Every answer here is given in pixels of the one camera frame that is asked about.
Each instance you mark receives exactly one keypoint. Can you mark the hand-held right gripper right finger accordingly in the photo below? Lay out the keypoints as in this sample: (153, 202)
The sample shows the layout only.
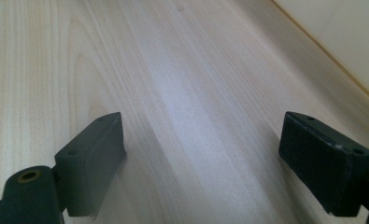
(325, 168)

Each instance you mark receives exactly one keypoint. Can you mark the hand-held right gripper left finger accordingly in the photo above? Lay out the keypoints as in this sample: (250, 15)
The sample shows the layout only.
(88, 168)

